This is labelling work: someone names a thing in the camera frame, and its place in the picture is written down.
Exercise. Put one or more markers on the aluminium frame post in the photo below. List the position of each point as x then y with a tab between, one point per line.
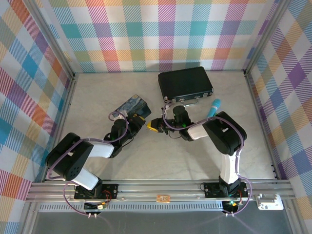
267	36
52	36

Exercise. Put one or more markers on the teal cylindrical tool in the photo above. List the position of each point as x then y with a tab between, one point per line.
214	107

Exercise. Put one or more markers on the white plastic clamp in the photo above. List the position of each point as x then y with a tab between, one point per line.
269	202

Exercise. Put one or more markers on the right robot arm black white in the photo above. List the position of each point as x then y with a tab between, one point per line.
224	134

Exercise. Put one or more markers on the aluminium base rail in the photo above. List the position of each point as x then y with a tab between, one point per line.
158	189

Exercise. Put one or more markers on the small orange sticker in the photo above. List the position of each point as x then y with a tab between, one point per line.
162	198

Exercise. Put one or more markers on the aluminium side rail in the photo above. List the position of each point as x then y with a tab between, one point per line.
64	117
260	117

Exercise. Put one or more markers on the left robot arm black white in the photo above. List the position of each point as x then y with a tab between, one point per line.
70	156

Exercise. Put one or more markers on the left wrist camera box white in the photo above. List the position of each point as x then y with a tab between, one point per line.
120	117

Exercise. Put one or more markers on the starry night print tin box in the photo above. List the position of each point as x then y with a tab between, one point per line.
135	107

